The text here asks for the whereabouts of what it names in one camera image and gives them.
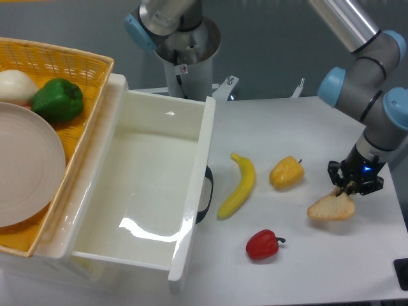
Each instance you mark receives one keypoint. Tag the yellow woven basket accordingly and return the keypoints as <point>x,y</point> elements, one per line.
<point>43,62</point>

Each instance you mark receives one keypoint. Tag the white clamp bracket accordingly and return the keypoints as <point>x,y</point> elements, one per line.
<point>298,90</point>

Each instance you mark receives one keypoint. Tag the green bell pepper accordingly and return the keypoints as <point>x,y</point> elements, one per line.
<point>58,100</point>

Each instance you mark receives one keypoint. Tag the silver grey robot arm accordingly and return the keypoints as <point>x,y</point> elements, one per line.
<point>356,92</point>

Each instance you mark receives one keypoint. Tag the red bell pepper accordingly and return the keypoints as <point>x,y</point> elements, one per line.
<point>263,244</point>

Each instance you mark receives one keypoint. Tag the yellow bell pepper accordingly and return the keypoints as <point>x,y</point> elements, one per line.
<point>287,172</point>

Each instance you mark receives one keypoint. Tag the white drawer cabinet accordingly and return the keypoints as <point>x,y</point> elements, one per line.
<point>53,257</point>

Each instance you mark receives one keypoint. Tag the white plastic drawer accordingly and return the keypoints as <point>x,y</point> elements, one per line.
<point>147,197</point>

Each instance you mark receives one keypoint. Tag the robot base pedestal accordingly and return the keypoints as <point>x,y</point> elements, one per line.
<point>183,39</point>

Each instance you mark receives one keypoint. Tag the black drawer handle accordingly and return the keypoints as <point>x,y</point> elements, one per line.
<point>206,195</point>

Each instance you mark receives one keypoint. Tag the pink plate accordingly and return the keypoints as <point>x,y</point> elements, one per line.
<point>32,163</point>

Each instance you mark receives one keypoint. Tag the triangle toast bread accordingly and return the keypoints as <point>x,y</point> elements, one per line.
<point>332,207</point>

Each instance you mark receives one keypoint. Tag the white metal bracket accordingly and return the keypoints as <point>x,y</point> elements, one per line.
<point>225,91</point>

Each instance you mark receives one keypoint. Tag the black object at table edge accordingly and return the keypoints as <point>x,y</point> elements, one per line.
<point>401,269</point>

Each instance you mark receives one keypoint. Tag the white onion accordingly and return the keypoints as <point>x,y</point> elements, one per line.
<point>17,88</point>

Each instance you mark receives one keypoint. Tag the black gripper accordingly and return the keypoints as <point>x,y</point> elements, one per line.
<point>356,168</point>

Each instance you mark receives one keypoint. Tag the yellow banana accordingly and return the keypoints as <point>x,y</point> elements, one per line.
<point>243,190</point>

